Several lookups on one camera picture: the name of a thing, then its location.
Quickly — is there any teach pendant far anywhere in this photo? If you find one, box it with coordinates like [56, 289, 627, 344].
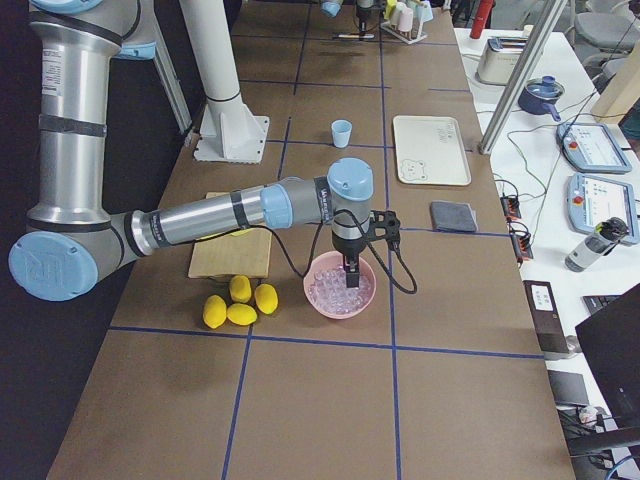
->
[556, 122, 632, 175]

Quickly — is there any yellow cup on rack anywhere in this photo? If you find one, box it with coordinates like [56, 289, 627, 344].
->
[383, 0, 397, 21]

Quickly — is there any yellow lemon bottom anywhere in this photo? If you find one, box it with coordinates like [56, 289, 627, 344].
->
[227, 303, 258, 326]

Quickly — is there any teach pendant near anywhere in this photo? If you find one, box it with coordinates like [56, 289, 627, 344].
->
[566, 173, 639, 245]

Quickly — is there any yellow lemon top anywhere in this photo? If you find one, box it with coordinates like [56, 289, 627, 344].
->
[229, 275, 252, 303]

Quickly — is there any steel muddler black tip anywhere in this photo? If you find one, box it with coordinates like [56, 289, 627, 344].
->
[332, 33, 375, 41]

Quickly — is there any black box with label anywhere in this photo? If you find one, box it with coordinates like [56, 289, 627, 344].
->
[523, 280, 569, 360]

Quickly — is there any yellow lemon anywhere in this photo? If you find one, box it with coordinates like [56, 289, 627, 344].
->
[254, 283, 279, 315]
[227, 303, 258, 326]
[229, 275, 252, 303]
[202, 295, 227, 329]

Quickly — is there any blue pot with lid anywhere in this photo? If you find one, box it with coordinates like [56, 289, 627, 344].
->
[518, 75, 565, 122]

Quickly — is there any teach pendant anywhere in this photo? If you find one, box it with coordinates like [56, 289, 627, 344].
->
[556, 122, 632, 175]
[566, 173, 639, 245]

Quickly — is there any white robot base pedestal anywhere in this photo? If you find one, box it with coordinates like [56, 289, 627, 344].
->
[180, 0, 270, 164]

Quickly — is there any aluminium frame post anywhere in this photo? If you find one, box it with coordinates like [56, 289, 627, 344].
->
[478, 0, 566, 155]

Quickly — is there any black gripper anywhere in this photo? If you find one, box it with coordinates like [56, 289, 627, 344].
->
[332, 209, 401, 289]
[355, 0, 374, 37]

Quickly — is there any pile of clear ice cubes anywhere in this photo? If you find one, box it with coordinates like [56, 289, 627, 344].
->
[306, 266, 373, 315]

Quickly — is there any pink bowl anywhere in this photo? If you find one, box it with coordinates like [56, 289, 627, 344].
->
[303, 251, 377, 320]

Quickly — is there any white bear tray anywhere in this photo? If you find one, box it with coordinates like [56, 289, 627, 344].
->
[393, 115, 471, 186]

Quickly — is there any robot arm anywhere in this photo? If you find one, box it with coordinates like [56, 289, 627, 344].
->
[8, 1, 349, 302]
[319, 0, 376, 40]

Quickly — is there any grey folded cloth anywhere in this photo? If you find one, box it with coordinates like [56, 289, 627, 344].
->
[430, 201, 478, 233]

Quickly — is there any light blue cup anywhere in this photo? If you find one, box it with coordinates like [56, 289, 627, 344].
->
[331, 119, 352, 148]

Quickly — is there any yellow lemon left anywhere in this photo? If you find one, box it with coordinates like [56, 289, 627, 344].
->
[202, 295, 227, 329]

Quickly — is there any black laptop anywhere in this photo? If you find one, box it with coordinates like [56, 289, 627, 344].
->
[575, 286, 639, 426]

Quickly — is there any yellow lemon right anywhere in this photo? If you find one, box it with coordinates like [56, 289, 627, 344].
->
[254, 283, 279, 315]

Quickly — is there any clear water bottle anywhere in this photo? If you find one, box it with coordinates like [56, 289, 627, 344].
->
[564, 217, 629, 272]

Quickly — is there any pink cup on rack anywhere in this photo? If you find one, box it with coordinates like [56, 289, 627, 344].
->
[389, 3, 414, 33]

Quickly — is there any wooden cutting board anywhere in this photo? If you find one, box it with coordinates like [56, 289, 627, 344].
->
[187, 192, 274, 280]

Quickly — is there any white wire cup rack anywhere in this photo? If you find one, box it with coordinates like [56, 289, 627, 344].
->
[378, 17, 429, 43]

